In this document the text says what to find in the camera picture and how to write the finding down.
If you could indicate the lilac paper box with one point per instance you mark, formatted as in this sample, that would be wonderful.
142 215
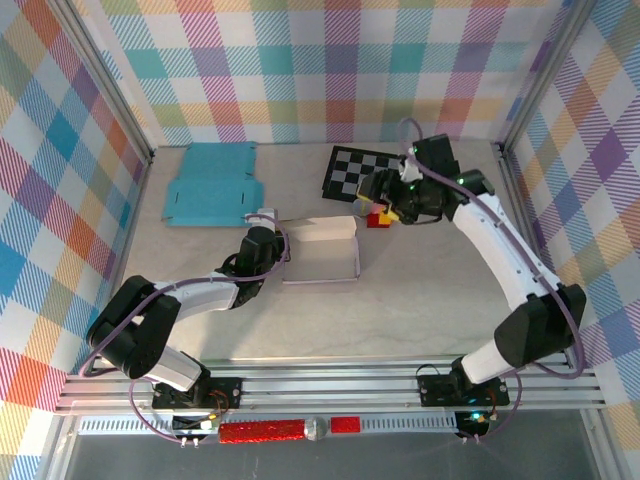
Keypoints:
325 227

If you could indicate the teal paper box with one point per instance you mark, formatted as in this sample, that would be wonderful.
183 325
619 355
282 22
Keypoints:
210 185

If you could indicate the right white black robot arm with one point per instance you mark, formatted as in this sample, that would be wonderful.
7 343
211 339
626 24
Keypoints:
490 240

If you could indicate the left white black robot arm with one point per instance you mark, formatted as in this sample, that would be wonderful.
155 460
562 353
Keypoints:
205 297

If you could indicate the yellow toy brick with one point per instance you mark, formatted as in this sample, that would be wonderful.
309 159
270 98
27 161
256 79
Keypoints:
390 217

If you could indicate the black grey checkerboard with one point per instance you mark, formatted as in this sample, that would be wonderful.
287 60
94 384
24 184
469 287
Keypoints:
345 170

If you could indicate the silver foil ball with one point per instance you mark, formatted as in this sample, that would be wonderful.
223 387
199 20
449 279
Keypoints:
316 429

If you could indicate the long red glitter strip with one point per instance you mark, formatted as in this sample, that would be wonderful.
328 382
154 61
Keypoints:
260 432

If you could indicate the short red glitter patch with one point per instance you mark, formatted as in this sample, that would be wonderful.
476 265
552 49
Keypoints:
345 424

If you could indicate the black board white connector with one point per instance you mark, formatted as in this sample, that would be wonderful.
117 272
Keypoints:
187 424

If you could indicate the black board green light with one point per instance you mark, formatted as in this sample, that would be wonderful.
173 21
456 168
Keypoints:
470 425

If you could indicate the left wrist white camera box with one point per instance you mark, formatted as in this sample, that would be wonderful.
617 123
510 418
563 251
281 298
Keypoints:
262 222

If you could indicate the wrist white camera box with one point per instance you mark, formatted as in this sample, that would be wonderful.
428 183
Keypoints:
262 222
410 172

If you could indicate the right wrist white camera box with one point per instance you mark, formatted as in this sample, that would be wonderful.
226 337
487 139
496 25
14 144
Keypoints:
410 172

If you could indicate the aluminium side rail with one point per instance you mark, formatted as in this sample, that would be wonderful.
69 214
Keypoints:
131 225
516 192

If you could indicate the aluminium rail beam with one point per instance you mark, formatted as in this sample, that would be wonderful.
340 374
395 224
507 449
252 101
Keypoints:
325 390

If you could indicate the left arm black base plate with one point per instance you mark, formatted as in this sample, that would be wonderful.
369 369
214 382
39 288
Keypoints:
227 392

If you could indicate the aluminium corner post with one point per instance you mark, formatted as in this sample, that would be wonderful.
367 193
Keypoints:
107 90
546 75

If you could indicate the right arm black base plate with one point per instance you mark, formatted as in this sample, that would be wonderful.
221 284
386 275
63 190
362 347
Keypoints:
435 392

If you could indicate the aluminium frame strut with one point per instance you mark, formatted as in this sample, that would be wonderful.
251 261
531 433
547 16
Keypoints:
600 445
60 450

